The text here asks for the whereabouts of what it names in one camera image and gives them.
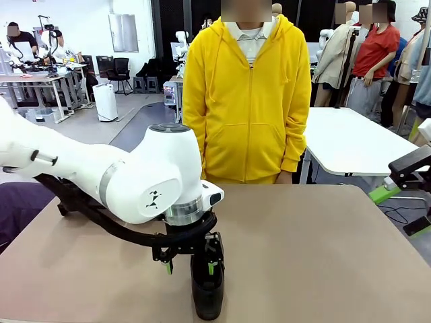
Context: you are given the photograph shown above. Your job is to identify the dark purple fabric cover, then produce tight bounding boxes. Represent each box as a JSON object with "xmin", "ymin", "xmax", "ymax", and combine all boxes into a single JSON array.
[{"xmin": 0, "ymin": 182, "xmax": 58, "ymax": 248}]

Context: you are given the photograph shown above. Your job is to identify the mannequin in beige jacket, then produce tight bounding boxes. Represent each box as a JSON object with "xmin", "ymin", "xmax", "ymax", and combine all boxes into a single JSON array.
[{"xmin": 312, "ymin": 1, "xmax": 358, "ymax": 108}]

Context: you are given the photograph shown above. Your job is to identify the person in yellow hoodie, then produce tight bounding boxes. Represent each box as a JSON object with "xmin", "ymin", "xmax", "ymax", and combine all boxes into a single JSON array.
[{"xmin": 181, "ymin": 0, "xmax": 312, "ymax": 185}]

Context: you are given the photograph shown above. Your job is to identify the person in white t-shirt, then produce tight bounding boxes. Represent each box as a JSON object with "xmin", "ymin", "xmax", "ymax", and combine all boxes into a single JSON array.
[{"xmin": 50, "ymin": 30, "xmax": 84, "ymax": 67}]

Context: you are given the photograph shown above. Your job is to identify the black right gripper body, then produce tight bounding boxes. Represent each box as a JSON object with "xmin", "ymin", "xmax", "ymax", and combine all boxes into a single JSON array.
[{"xmin": 389, "ymin": 145, "xmax": 431, "ymax": 191}]

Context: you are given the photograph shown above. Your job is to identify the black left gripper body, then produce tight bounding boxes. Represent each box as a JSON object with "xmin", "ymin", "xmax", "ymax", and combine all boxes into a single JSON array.
[{"xmin": 164, "ymin": 224, "xmax": 211, "ymax": 255}]

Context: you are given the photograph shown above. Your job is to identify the black bag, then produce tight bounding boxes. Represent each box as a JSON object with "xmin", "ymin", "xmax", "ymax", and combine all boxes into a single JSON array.
[{"xmin": 135, "ymin": 57, "xmax": 169, "ymax": 79}]

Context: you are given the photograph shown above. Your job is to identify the black monitor panel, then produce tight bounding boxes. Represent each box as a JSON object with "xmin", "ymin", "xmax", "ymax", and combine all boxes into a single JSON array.
[{"xmin": 96, "ymin": 55, "xmax": 114, "ymax": 78}]

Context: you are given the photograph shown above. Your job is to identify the white humanoid robot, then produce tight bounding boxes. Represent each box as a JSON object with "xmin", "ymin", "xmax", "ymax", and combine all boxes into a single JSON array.
[
  {"xmin": 174, "ymin": 30, "xmax": 191, "ymax": 80},
  {"xmin": 318, "ymin": 28, "xmax": 335, "ymax": 51}
]

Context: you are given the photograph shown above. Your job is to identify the person's right forearm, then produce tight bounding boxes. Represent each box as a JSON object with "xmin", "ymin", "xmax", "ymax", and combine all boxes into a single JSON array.
[{"xmin": 181, "ymin": 100, "xmax": 208, "ymax": 181}]

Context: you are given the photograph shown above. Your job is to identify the white lab desk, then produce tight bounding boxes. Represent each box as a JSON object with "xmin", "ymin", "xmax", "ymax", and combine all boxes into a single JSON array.
[{"xmin": 0, "ymin": 63, "xmax": 91, "ymax": 124}]

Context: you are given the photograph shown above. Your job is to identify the black and white robot rig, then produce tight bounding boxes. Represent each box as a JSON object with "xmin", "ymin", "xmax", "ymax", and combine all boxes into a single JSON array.
[{"xmin": 32, "ymin": 13, "xmax": 65, "ymax": 74}]

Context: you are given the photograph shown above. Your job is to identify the black shoe stand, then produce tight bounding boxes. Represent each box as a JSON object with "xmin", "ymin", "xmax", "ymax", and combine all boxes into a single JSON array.
[{"xmin": 57, "ymin": 188, "xmax": 102, "ymax": 218}]

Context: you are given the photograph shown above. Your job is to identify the black corrugated cable conduit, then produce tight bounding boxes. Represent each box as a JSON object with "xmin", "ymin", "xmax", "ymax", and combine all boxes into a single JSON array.
[{"xmin": 35, "ymin": 174, "xmax": 219, "ymax": 249}]

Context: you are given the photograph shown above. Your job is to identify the clear plastic storage box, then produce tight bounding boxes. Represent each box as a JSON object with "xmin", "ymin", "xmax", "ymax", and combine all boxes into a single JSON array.
[{"xmin": 25, "ymin": 107, "xmax": 57, "ymax": 124}]

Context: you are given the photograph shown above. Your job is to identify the person's left forearm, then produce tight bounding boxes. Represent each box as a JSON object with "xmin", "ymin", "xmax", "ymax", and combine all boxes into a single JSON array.
[{"xmin": 281, "ymin": 97, "xmax": 311, "ymax": 173}]

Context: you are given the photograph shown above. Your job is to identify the white air purifier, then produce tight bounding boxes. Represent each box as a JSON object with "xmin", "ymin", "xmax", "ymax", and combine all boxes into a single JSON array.
[{"xmin": 92, "ymin": 83, "xmax": 119, "ymax": 122}]

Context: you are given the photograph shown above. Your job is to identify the silver framed wall panel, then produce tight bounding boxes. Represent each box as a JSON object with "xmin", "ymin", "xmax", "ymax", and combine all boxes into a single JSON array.
[{"xmin": 108, "ymin": 13, "xmax": 139, "ymax": 53}]

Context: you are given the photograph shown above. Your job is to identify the mannequin with bucket hat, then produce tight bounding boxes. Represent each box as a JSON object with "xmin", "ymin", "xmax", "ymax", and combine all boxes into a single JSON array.
[{"xmin": 392, "ymin": 6, "xmax": 431, "ymax": 149}]

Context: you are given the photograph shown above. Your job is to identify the dark grey floor mat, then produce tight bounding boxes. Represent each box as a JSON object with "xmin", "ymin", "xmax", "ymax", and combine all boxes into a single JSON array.
[{"xmin": 99, "ymin": 102, "xmax": 185, "ymax": 152}]

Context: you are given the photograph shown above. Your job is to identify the figure in red t-shirt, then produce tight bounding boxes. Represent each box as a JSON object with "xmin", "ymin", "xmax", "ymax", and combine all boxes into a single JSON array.
[{"xmin": 348, "ymin": 0, "xmax": 401, "ymax": 119}]

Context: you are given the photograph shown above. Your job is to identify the black leather shoe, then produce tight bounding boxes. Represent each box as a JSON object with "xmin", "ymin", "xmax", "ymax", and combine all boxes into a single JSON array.
[{"xmin": 190, "ymin": 235, "xmax": 226, "ymax": 321}]

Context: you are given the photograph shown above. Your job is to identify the white table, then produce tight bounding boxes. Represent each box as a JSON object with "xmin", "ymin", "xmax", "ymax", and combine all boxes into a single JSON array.
[{"xmin": 302, "ymin": 106, "xmax": 424, "ymax": 185}]

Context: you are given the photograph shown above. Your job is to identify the computer case with lights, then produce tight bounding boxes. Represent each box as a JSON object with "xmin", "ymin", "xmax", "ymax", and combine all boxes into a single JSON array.
[{"xmin": 163, "ymin": 80, "xmax": 179, "ymax": 108}]

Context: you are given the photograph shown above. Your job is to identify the person in black shirt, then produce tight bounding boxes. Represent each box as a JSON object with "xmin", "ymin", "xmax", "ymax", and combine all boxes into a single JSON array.
[{"xmin": 6, "ymin": 22, "xmax": 40, "ymax": 63}]

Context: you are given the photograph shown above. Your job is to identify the black office chair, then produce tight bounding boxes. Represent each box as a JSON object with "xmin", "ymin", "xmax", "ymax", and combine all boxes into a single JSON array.
[{"xmin": 106, "ymin": 57, "xmax": 134, "ymax": 96}]

